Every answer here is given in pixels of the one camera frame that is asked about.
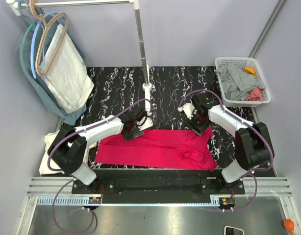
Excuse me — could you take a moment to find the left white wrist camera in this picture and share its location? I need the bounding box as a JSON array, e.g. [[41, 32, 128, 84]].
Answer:
[[137, 112, 153, 131]]

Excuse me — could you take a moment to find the tan wooden hanger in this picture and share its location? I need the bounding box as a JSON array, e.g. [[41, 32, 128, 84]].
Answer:
[[28, 0, 69, 78]]

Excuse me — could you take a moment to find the pink red t shirt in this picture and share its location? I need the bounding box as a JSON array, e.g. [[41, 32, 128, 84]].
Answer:
[[95, 128, 217, 171]]

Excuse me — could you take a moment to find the blue plastic hanger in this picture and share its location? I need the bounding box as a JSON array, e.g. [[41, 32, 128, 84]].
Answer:
[[30, 12, 68, 79]]

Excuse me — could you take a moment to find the aluminium frame rail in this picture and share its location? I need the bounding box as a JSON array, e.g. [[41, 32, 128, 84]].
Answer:
[[16, 169, 301, 235]]

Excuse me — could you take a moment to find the salmon pink t shirt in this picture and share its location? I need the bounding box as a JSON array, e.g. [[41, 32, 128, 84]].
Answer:
[[245, 88, 264, 102]]

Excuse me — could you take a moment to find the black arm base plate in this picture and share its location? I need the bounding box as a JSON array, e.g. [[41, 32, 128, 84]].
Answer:
[[72, 169, 245, 205]]

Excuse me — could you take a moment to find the white towel on hanger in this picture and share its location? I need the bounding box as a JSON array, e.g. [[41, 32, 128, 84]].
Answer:
[[40, 24, 94, 114]]

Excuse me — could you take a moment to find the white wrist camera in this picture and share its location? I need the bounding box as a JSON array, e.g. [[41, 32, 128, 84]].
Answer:
[[137, 112, 153, 131], [177, 103, 195, 120]]

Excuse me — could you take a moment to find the green plastic hanger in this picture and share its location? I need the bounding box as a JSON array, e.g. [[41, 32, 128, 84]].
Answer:
[[17, 0, 37, 43]]

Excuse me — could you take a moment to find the cream folded t shirt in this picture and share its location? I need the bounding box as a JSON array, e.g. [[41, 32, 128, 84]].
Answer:
[[39, 130, 97, 175]]

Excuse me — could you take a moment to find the teal garment on hanger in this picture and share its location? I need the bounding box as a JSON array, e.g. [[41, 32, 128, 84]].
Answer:
[[19, 24, 87, 124]]

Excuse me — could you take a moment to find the metal clothes rack stand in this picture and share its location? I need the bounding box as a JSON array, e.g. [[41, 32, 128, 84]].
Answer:
[[5, 0, 156, 113]]

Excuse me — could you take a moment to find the smartphone with white edge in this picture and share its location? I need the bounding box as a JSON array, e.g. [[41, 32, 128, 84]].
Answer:
[[224, 226, 245, 235]]

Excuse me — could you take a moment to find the grey t shirt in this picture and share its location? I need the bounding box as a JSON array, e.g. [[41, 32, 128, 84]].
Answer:
[[216, 64, 266, 101]]

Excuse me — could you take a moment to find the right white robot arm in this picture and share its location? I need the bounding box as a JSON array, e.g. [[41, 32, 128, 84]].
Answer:
[[178, 94, 275, 184]]

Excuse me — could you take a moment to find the orange garment in basket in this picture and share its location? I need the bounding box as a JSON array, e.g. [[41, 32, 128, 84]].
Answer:
[[244, 67, 256, 76]]

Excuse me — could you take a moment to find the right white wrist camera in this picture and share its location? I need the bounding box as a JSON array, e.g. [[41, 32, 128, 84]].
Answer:
[[177, 103, 195, 120]]

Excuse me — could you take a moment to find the orange ball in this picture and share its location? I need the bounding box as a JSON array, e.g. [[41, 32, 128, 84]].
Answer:
[[283, 219, 295, 235]]

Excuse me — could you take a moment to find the white plastic laundry basket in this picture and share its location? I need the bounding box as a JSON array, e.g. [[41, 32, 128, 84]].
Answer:
[[215, 56, 271, 108]]

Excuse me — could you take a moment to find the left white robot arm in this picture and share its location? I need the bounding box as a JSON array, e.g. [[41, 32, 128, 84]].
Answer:
[[48, 107, 153, 186]]

